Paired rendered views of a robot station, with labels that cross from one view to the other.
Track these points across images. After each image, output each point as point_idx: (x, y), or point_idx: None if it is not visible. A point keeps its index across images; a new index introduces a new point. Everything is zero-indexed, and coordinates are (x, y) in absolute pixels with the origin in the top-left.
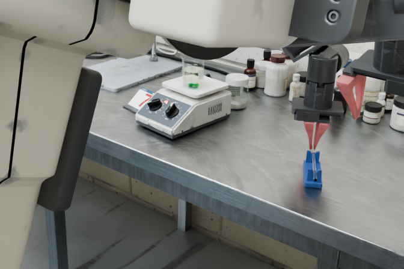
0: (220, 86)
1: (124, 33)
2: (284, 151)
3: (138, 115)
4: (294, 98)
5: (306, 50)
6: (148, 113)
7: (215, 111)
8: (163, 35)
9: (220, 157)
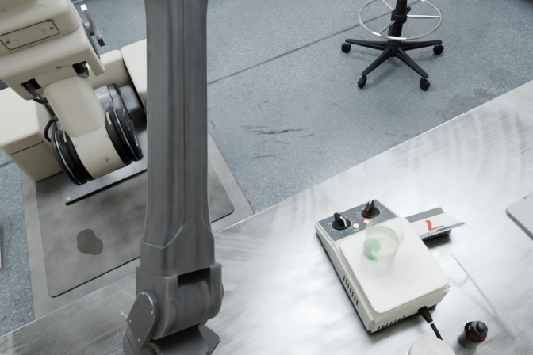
0: (370, 293)
1: None
2: (233, 350)
3: None
4: (216, 338)
5: (197, 332)
6: (364, 207)
7: (350, 292)
8: None
9: (254, 264)
